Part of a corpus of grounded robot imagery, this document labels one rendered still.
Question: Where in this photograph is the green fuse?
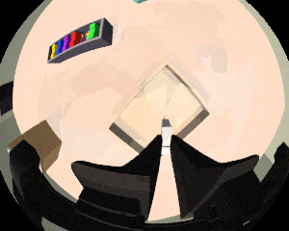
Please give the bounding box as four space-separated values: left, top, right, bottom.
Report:
88 23 101 39

